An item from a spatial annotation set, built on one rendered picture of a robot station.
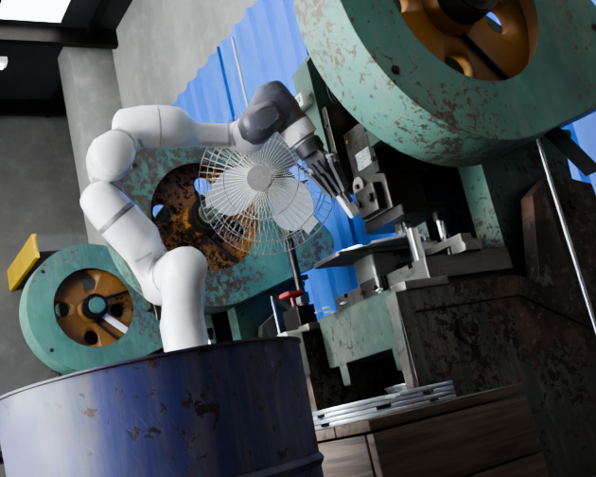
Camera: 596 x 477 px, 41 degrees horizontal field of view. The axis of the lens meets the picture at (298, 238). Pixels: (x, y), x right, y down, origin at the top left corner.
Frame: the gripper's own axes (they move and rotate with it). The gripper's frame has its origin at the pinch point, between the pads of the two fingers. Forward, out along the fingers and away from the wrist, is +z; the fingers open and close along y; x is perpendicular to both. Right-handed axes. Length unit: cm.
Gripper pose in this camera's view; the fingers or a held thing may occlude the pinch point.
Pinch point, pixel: (347, 204)
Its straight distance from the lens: 215.7
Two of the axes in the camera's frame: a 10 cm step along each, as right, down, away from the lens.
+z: 5.7, 8.2, 0.4
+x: 6.5, -4.8, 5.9
